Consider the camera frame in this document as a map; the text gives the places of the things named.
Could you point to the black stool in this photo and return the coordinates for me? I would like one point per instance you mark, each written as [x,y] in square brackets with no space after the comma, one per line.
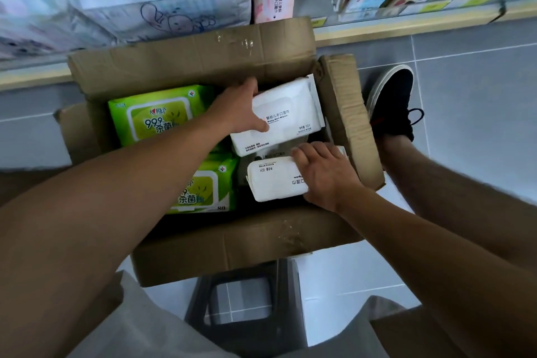
[289,311]

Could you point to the wooden edged grey shelf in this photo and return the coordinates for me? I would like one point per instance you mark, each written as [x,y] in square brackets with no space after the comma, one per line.
[398,28]

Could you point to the person's right hand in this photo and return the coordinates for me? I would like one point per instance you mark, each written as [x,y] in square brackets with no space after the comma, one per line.
[329,177]

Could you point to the person's right black shoe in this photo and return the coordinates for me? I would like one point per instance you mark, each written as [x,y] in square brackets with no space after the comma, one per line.
[392,106]

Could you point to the person's left forearm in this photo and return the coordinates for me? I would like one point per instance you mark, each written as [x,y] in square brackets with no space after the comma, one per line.
[84,236]

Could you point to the person's left hand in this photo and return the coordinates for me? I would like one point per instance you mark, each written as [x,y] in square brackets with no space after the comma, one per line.
[235,112]

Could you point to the person's white shorts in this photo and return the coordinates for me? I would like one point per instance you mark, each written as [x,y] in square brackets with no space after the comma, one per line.
[147,332]

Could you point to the large green wet wipes pack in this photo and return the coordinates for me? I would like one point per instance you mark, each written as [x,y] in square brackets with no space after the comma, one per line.
[205,185]
[155,114]

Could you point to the brown cardboard box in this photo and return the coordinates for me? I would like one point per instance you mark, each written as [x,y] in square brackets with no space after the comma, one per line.
[230,244]

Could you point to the person's left leg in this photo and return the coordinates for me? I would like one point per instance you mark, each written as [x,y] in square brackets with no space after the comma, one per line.
[25,185]

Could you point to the white lidded wet wipes pack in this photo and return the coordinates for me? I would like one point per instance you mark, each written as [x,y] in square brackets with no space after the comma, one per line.
[272,179]
[289,110]

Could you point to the black shelf joint clip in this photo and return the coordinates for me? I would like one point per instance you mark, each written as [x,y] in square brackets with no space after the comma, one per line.
[499,7]

